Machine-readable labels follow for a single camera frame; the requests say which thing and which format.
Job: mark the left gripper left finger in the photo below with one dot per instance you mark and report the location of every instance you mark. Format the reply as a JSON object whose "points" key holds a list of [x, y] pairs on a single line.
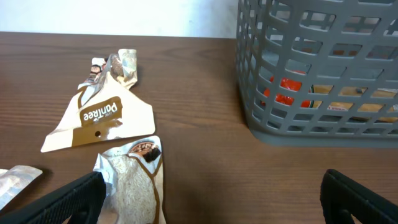
{"points": [[79, 201]]}

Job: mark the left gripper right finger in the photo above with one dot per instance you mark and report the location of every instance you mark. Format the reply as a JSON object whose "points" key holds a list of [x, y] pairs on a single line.
{"points": [[344, 200]]}

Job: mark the rice pouch with brown trim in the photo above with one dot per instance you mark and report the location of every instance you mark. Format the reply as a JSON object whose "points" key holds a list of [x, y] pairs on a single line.
{"points": [[134, 178]]}

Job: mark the large plain beige pouch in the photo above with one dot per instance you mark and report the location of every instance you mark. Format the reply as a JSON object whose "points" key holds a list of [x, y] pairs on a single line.
{"points": [[15, 180]]}

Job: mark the PanTree beige pouch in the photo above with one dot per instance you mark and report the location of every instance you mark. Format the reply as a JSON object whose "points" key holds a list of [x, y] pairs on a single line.
{"points": [[103, 107]]}

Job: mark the grey plastic basket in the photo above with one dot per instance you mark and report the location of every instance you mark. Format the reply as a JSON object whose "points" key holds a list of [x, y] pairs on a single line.
{"points": [[319, 73]]}

